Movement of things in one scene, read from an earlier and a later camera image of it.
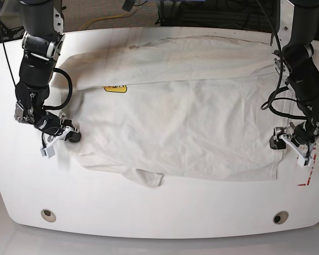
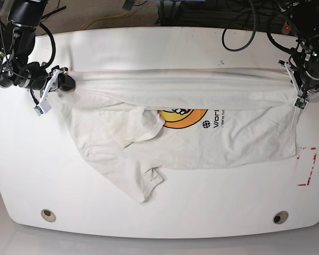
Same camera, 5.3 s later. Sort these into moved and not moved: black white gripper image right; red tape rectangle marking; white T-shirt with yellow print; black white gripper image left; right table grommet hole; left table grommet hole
Moved: white T-shirt with yellow print; black white gripper image left; black white gripper image right
Not moved: right table grommet hole; left table grommet hole; red tape rectangle marking
